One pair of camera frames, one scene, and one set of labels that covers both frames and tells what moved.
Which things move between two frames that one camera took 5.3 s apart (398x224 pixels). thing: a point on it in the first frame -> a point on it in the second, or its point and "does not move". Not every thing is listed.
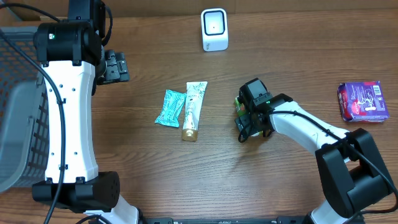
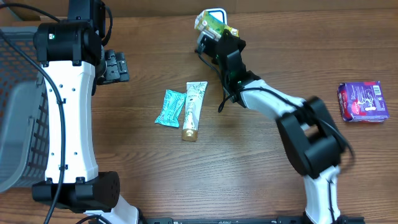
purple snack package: x=362 y=101 does not move
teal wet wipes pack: x=171 y=108 does not move
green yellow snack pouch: x=241 y=110 -> x=214 y=20
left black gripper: x=116 y=68 does not move
